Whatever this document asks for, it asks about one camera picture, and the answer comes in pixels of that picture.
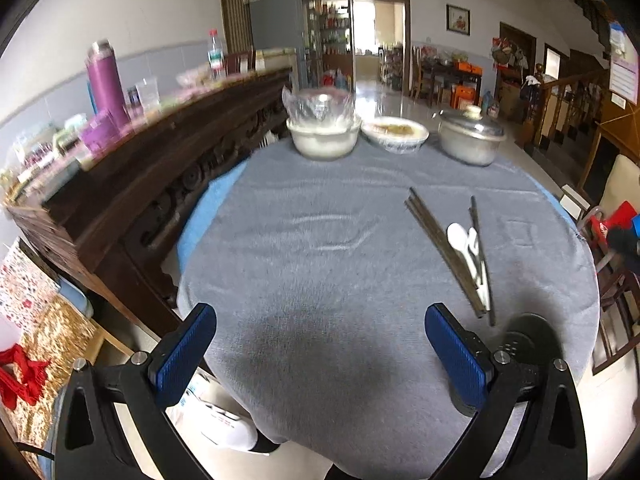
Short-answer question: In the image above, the grey refrigerator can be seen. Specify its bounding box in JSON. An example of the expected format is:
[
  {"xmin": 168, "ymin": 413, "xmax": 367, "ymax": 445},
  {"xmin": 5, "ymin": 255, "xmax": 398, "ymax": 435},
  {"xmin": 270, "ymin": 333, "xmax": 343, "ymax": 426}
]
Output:
[{"xmin": 243, "ymin": 0, "xmax": 311, "ymax": 88}]

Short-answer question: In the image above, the purple thermos bottle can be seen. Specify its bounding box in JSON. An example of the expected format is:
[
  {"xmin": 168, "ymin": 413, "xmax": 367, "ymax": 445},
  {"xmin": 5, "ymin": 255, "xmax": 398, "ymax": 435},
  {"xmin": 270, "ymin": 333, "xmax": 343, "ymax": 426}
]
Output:
[{"xmin": 86, "ymin": 39, "xmax": 129, "ymax": 129}]

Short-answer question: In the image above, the grey felt tablecloth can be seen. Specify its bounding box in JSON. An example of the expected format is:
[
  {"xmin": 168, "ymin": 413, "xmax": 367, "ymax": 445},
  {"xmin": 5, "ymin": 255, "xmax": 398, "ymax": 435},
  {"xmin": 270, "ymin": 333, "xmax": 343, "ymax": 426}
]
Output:
[{"xmin": 177, "ymin": 141, "xmax": 599, "ymax": 479}]

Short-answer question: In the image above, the dark wooden sideboard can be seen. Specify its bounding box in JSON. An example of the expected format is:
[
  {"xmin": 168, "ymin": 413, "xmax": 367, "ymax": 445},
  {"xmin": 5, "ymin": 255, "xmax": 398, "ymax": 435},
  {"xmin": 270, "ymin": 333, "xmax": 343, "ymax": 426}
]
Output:
[{"xmin": 6, "ymin": 67, "xmax": 292, "ymax": 337}]

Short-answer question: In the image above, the white plastic spoon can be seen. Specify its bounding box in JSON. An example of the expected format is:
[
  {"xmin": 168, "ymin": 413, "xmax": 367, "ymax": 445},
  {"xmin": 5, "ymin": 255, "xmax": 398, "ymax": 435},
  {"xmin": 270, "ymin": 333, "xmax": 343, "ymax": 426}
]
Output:
[
  {"xmin": 446, "ymin": 223, "xmax": 475, "ymax": 283},
  {"xmin": 468, "ymin": 228, "xmax": 491, "ymax": 312}
]

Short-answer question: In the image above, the aluminium pot with lid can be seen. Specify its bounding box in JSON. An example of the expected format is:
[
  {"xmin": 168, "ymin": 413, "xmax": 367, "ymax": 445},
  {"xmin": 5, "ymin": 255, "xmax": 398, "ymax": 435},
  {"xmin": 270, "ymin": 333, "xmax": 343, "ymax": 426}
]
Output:
[{"xmin": 434, "ymin": 105, "xmax": 506, "ymax": 167}]

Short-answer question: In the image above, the clear water bottle red cap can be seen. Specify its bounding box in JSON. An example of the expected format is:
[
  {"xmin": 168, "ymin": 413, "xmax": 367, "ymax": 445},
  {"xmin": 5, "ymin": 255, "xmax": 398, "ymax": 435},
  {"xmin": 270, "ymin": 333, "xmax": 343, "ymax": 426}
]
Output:
[{"xmin": 207, "ymin": 29, "xmax": 226, "ymax": 79}]

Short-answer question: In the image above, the patterned bowl with food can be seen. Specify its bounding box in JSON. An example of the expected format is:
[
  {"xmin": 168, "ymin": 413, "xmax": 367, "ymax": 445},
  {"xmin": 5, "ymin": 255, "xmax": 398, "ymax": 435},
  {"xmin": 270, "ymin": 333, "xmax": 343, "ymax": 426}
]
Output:
[{"xmin": 361, "ymin": 116, "xmax": 430, "ymax": 154}]

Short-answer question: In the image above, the framed wall picture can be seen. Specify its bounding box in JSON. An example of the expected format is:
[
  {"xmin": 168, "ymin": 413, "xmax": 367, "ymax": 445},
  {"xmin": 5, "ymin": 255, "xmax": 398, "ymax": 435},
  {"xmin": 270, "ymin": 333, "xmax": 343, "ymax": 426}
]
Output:
[{"xmin": 446, "ymin": 4, "xmax": 471, "ymax": 36}]

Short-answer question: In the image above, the red plastic chair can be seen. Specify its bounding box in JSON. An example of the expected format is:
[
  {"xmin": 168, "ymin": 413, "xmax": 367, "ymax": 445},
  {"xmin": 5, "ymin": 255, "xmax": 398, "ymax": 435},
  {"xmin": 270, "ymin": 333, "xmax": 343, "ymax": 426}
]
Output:
[{"xmin": 578, "ymin": 200, "xmax": 639, "ymax": 258}]

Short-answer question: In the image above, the wall calendar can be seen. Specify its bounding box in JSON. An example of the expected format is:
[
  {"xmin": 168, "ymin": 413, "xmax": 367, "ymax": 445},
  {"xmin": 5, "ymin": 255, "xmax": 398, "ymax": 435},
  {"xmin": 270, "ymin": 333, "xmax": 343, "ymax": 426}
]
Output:
[{"xmin": 608, "ymin": 22, "xmax": 639, "ymax": 105}]

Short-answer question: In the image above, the clear plastic cup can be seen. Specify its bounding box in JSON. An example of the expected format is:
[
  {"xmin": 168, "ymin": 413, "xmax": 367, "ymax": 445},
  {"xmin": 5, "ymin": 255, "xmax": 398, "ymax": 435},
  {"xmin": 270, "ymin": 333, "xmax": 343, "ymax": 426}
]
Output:
[{"xmin": 136, "ymin": 77, "xmax": 160, "ymax": 113}]

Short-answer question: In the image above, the white bowl with plastic wrap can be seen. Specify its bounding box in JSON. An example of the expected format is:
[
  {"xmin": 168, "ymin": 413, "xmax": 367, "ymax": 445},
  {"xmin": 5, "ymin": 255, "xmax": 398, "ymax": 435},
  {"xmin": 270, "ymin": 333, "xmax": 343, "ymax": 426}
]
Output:
[{"xmin": 281, "ymin": 87, "xmax": 361, "ymax": 160}]

